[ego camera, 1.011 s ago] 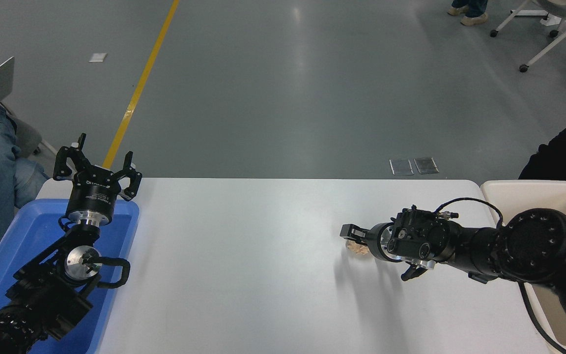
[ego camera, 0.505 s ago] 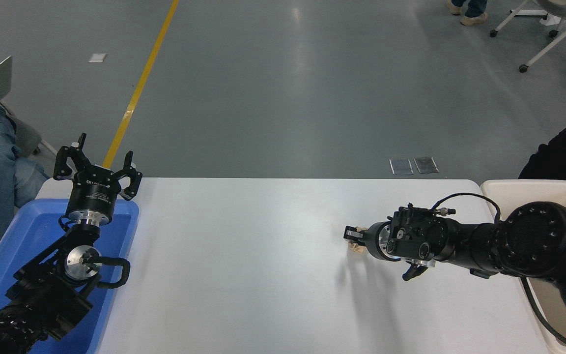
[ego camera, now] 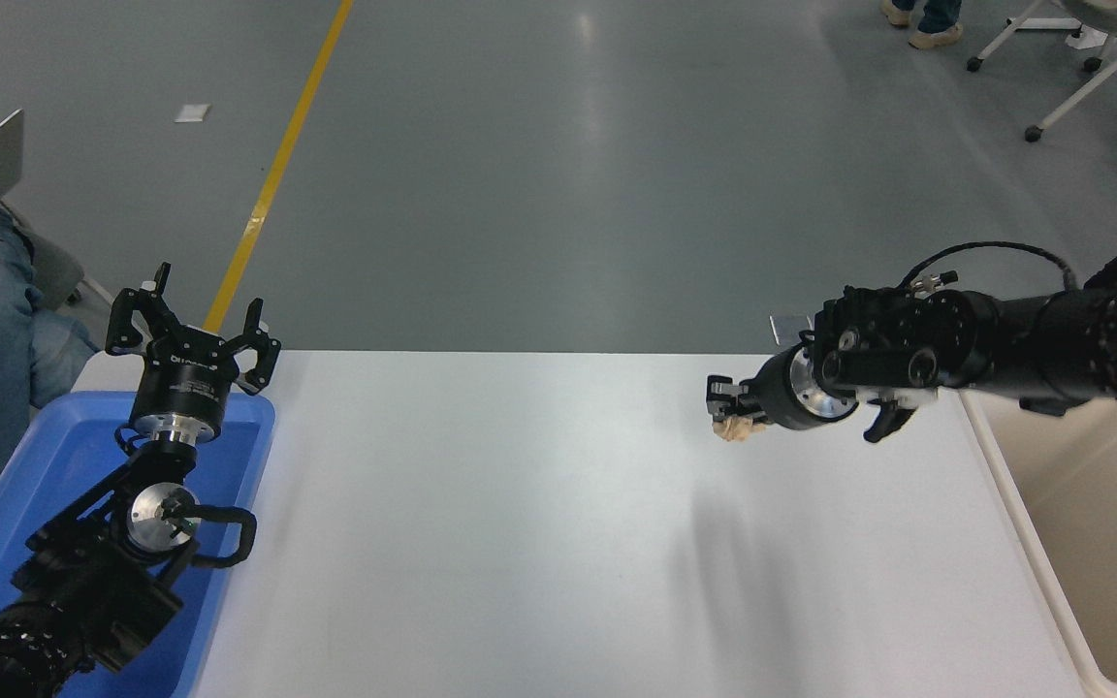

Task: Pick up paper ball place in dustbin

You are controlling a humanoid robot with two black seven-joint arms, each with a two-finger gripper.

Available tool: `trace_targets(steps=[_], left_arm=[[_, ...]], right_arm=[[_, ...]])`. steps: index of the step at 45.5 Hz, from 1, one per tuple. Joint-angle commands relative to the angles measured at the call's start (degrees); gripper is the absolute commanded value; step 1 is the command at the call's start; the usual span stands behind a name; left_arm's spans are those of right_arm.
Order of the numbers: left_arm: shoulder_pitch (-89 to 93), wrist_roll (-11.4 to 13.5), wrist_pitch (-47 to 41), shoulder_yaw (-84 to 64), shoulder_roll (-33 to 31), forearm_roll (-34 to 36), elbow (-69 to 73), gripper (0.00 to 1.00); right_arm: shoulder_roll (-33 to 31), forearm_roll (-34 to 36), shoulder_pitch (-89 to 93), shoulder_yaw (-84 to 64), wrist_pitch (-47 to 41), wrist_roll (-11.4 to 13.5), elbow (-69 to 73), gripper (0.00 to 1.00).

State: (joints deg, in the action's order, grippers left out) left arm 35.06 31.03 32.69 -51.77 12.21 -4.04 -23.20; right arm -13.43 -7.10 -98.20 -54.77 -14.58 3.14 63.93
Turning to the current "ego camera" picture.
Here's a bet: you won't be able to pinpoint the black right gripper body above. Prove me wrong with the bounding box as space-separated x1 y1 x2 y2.
747 347 817 431

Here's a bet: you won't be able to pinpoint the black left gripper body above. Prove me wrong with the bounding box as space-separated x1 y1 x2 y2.
130 325 241 433

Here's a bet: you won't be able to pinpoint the tan paper ball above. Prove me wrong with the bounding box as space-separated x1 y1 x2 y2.
712 415 773 444

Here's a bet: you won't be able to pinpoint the grey office chair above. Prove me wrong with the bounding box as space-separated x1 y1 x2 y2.
1 202 115 313

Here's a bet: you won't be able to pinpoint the blue plastic tray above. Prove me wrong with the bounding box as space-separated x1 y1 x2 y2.
0 391 276 698

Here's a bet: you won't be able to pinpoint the large pale bin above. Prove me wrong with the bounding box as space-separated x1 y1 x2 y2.
956 388 1117 698

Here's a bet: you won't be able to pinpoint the white wheeled chair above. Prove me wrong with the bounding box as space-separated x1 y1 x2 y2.
966 0 1117 143

